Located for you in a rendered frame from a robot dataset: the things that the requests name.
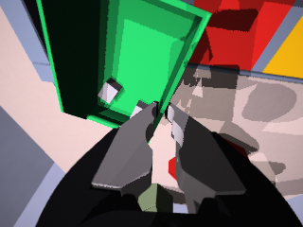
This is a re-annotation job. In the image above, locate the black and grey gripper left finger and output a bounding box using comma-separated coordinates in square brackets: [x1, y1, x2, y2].
[35, 100, 159, 227]

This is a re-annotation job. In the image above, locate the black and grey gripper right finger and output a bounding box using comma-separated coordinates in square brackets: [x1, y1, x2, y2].
[165, 102, 303, 227]

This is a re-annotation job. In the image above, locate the red bin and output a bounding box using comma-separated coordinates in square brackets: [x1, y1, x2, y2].
[169, 139, 250, 181]

